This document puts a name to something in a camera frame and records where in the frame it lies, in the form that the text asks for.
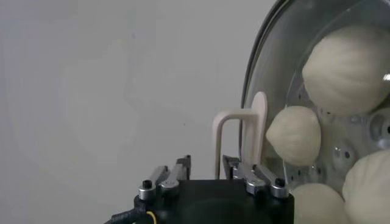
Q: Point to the white steamed baozi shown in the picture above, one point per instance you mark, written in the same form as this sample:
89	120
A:
368	191
292	135
318	205
345	70

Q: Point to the stainless steel steamer basket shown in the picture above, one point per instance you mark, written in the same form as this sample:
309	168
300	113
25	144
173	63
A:
344	152

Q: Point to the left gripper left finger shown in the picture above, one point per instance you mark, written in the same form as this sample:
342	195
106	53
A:
170	179

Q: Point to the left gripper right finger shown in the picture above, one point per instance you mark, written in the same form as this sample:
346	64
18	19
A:
256	179

